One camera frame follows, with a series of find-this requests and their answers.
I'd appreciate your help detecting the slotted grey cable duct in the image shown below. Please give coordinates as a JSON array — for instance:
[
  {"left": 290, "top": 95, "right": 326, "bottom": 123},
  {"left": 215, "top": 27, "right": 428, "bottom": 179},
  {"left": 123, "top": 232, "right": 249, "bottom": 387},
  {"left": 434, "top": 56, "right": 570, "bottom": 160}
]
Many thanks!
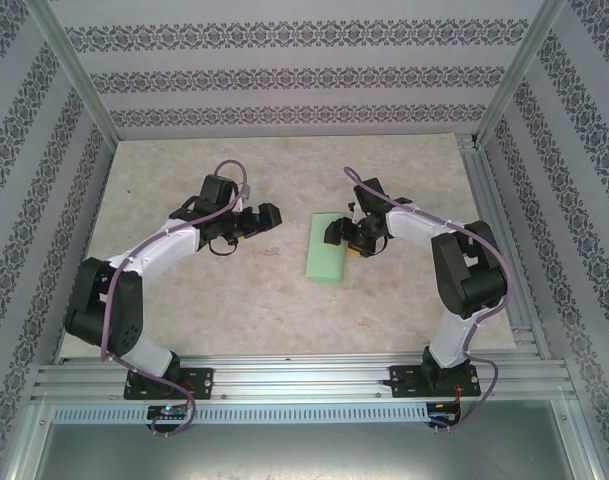
[{"left": 51, "top": 402, "right": 435, "bottom": 424}]

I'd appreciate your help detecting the aluminium mounting rail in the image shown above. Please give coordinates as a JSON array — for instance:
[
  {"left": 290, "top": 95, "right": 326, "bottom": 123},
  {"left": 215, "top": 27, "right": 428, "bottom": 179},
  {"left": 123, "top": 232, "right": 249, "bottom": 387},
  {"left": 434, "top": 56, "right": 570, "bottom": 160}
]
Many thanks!
[{"left": 31, "top": 352, "right": 575, "bottom": 404}]

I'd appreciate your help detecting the green cloth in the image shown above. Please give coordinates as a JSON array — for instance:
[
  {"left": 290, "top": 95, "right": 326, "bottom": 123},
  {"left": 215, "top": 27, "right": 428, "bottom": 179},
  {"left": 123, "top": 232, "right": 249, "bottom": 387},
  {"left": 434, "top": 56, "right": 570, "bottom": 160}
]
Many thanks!
[{"left": 302, "top": 212, "right": 349, "bottom": 285}]

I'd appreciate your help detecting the grey metal sheet panel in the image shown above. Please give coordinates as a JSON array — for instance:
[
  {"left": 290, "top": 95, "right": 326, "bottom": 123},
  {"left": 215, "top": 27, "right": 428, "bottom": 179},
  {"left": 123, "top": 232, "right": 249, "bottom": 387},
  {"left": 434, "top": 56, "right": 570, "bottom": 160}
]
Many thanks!
[{"left": 28, "top": 423, "right": 585, "bottom": 480}]

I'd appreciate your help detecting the aluminium frame post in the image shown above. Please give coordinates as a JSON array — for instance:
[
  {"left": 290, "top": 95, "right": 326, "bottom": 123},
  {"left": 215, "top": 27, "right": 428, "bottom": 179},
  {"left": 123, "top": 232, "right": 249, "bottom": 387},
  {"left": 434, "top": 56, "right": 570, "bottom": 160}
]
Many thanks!
[
  {"left": 26, "top": 0, "right": 121, "bottom": 146},
  {"left": 473, "top": 0, "right": 570, "bottom": 149}
]

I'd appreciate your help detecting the aluminium side rail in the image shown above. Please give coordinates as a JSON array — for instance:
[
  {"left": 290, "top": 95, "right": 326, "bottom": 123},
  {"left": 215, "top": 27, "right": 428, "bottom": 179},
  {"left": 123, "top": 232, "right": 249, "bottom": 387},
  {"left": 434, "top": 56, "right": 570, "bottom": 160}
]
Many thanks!
[{"left": 453, "top": 133, "right": 555, "bottom": 361}]

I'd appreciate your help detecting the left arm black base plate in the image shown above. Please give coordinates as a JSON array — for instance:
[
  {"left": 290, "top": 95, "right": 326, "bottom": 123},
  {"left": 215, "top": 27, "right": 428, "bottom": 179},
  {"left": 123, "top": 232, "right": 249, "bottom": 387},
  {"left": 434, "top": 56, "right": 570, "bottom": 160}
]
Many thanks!
[{"left": 125, "top": 367, "right": 216, "bottom": 401}]

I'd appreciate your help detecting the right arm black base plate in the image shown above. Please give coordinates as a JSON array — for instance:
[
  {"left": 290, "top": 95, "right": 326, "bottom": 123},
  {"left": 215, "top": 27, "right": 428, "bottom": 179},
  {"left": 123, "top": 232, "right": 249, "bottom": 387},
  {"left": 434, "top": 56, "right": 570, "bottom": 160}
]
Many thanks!
[{"left": 389, "top": 364, "right": 482, "bottom": 399}]

